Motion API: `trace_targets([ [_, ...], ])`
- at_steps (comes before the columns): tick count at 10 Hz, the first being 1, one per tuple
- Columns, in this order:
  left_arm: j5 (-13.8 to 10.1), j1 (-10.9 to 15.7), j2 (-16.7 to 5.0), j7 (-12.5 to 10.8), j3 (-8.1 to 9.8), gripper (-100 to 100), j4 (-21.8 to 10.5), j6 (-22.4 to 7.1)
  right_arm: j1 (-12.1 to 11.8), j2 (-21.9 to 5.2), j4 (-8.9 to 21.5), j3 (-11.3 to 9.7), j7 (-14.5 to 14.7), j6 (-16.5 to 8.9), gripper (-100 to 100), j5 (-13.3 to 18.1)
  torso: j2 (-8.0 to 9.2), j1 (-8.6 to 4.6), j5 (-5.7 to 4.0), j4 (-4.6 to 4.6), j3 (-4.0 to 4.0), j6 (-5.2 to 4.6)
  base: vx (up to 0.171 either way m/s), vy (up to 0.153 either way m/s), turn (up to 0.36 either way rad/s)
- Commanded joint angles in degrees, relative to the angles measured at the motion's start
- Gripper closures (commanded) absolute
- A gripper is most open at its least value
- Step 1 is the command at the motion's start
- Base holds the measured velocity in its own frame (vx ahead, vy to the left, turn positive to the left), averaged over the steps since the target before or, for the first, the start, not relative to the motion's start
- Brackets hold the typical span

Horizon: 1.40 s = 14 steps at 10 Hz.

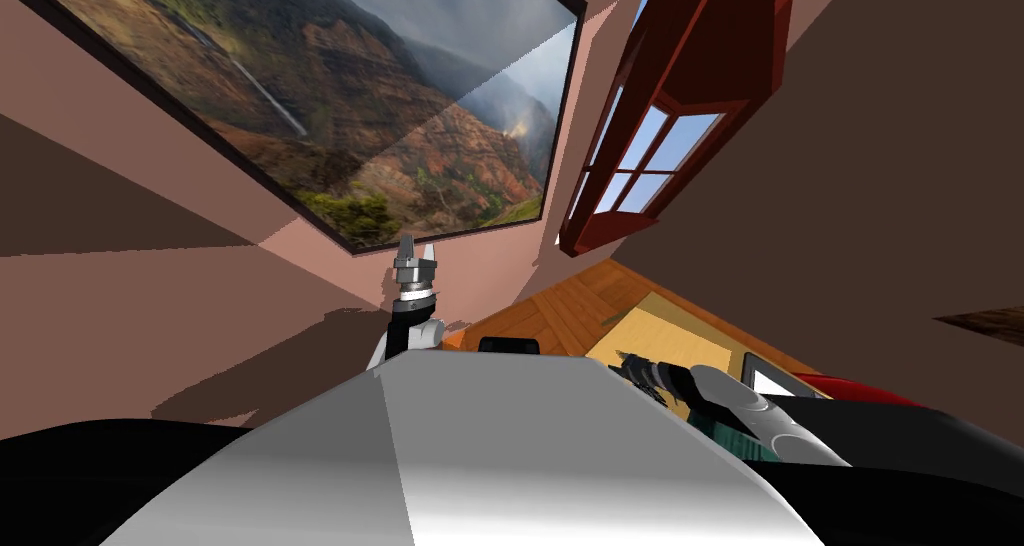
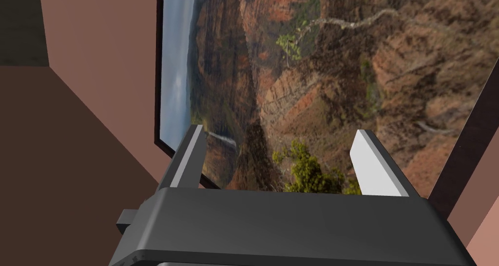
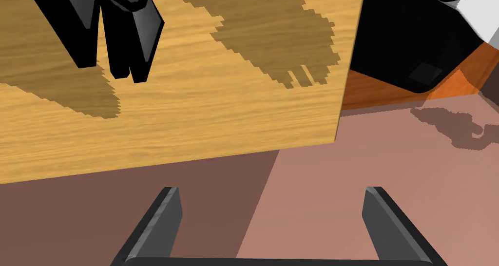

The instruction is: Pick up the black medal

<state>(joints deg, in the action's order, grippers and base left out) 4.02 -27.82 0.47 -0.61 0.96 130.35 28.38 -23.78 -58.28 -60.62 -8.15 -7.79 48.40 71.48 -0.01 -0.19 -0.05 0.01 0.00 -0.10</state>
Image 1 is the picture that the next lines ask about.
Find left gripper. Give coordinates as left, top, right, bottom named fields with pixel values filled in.
left=391, top=237, right=441, bottom=292

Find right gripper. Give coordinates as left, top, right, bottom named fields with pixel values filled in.
left=607, top=351, right=673, bottom=408

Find light wooden table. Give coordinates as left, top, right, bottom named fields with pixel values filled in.
left=586, top=290, right=819, bottom=445

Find teal flat object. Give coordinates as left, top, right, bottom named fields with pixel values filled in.
left=689, top=411, right=784, bottom=463

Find black framed white screen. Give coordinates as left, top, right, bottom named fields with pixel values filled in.
left=739, top=351, right=819, bottom=400

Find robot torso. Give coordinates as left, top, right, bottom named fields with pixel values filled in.
left=99, top=335, right=826, bottom=546

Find black framed mountain landscape picture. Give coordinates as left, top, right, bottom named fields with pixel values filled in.
left=0, top=0, right=589, bottom=258

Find red rounded object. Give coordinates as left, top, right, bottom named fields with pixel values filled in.
left=795, top=373, right=923, bottom=408

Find red framed window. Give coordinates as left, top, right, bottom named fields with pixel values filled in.
left=556, top=0, right=798, bottom=259

